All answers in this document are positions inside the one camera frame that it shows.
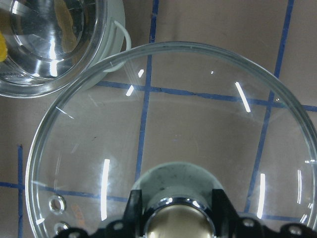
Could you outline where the pale green cooking pot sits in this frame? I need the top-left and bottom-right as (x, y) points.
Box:
(0, 0), (131, 98)

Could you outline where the glass pot lid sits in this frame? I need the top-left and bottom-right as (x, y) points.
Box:
(25, 42), (317, 238)

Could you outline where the yellow corn cob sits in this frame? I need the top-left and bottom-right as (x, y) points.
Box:
(0, 33), (7, 62)

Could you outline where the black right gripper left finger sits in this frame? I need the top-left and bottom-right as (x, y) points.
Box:
(123, 189), (143, 228)

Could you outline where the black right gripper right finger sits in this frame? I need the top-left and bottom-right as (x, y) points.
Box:
(211, 189), (239, 227)

